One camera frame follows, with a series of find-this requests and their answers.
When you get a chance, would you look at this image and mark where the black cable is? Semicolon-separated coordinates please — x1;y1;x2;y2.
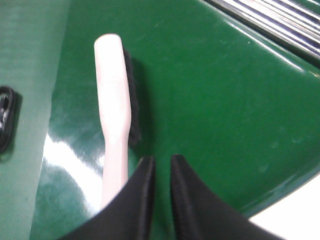
0;85;18;155

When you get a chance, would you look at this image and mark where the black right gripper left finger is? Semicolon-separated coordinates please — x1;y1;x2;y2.
62;156;156;240

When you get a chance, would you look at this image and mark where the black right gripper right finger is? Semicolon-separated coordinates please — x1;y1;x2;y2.
170;154;279;240

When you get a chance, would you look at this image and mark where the steel conveyor rollers right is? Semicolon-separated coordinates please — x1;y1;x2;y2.
206;0;320;64

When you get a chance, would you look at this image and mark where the beige hand brush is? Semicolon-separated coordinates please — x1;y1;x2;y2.
94;33;141;209

